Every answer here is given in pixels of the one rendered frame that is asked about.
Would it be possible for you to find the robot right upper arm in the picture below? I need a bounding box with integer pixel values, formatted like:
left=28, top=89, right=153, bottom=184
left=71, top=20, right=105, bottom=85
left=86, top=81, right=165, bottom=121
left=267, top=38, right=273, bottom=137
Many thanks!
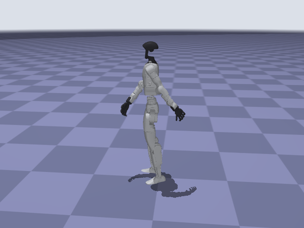
left=138, top=80, right=143, bottom=88

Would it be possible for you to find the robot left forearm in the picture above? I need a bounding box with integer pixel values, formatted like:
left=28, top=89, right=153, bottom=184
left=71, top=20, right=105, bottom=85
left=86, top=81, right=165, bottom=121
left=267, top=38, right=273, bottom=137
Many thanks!
left=159, top=86, right=177, bottom=109

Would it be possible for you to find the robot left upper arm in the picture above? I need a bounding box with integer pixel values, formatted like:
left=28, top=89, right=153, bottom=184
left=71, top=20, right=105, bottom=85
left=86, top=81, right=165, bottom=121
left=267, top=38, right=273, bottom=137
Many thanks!
left=145, top=65, right=164, bottom=95

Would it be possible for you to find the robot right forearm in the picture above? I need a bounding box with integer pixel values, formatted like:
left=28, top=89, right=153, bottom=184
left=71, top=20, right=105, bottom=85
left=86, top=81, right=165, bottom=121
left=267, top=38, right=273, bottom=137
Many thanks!
left=130, top=86, right=143, bottom=103

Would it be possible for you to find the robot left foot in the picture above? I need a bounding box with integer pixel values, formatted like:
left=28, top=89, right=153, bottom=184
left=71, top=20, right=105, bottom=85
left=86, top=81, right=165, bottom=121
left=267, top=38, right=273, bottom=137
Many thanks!
left=146, top=175, right=166, bottom=185

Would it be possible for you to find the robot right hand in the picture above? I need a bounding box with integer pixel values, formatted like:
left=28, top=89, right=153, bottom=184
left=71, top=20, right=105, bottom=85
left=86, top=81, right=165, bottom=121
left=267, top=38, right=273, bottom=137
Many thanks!
left=120, top=97, right=132, bottom=116

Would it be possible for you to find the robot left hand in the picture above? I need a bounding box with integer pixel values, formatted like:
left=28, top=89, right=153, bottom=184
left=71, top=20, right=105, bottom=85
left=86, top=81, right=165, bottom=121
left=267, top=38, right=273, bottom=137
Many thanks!
left=171, top=106, right=185, bottom=121

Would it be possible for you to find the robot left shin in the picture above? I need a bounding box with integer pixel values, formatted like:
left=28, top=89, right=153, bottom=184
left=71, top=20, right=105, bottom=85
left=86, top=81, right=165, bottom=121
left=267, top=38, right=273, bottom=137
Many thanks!
left=150, top=145, right=162, bottom=179

